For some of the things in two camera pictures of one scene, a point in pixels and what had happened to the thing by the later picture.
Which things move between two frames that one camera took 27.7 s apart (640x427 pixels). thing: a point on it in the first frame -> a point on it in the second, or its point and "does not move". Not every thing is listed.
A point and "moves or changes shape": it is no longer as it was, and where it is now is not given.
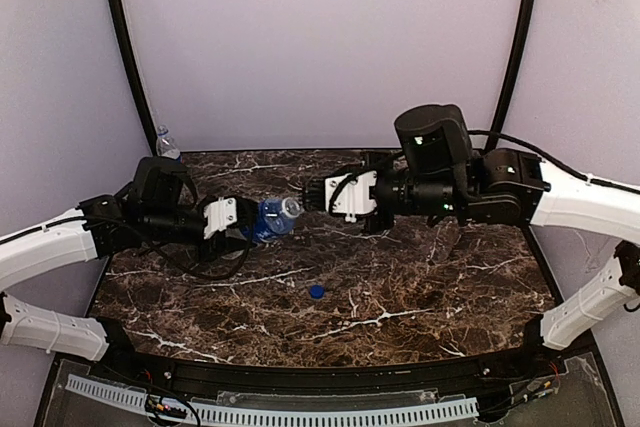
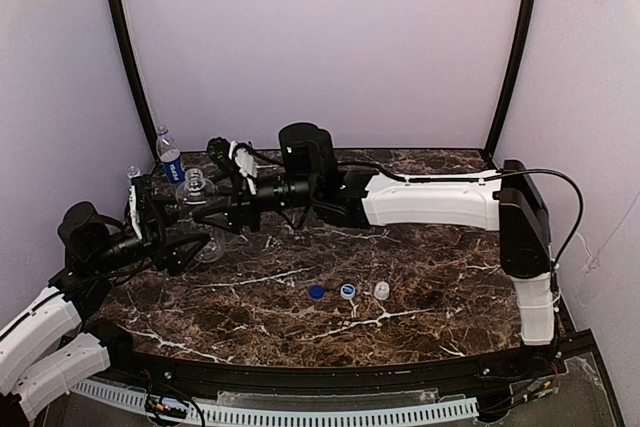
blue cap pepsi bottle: x=166 y=145 does not move
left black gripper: x=245 y=217 -> x=151 y=229
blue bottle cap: x=317 y=291 does not move
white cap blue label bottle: x=277 y=216 moves or changes shape
